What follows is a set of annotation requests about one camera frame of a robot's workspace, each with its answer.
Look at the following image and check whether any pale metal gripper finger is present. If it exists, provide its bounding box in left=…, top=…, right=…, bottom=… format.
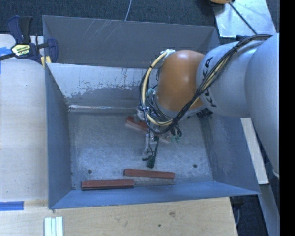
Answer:
left=147, top=135, right=160, bottom=169
left=142, top=133, right=151, bottom=161

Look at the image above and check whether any red-brown flat block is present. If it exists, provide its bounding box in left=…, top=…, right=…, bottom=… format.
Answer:
left=123, top=168, right=176, bottom=180
left=81, top=178, right=136, bottom=191
left=124, top=116, right=171, bottom=144

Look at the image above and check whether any grey metal bin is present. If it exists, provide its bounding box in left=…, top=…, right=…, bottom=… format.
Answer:
left=42, top=15, right=262, bottom=210

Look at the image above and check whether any pale wood board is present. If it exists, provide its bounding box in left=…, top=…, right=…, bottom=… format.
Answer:
left=0, top=57, right=50, bottom=203

